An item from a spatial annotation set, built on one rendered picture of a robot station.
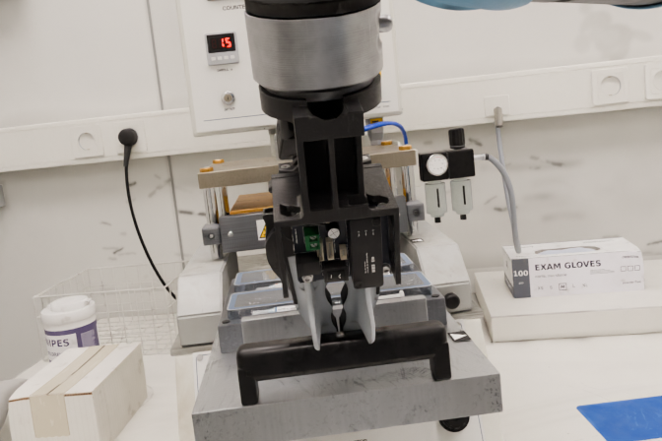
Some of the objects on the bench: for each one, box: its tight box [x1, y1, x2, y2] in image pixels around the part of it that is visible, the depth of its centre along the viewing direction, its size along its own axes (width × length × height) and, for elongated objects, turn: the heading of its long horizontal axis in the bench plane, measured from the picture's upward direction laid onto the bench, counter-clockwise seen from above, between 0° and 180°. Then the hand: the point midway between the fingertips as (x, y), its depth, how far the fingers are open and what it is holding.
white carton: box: [502, 237, 645, 298], centre depth 123 cm, size 12×23×7 cm
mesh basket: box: [33, 260, 190, 361], centre depth 134 cm, size 22×26×13 cm
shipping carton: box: [9, 343, 148, 441], centre depth 95 cm, size 19×13×9 cm
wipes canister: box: [40, 295, 100, 363], centre depth 111 cm, size 9×9×15 cm
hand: (339, 330), depth 49 cm, fingers closed, pressing on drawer
